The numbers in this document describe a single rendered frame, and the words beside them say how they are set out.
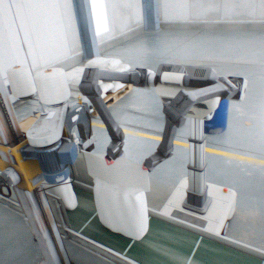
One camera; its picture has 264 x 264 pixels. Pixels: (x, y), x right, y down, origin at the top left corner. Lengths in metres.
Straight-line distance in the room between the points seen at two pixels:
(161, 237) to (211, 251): 0.35
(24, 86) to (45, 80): 0.26
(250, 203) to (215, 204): 0.53
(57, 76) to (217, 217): 1.71
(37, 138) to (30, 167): 0.30
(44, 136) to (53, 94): 0.22
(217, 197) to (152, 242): 0.79
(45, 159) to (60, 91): 0.38
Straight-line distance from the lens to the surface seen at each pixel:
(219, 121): 3.94
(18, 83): 1.75
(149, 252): 2.17
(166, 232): 2.27
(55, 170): 1.65
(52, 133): 1.54
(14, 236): 3.13
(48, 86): 1.53
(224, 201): 2.68
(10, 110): 1.68
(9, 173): 1.78
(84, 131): 2.05
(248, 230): 2.84
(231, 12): 9.61
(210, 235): 2.24
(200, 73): 1.71
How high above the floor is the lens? 2.13
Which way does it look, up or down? 31 degrees down
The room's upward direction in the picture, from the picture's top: 8 degrees counter-clockwise
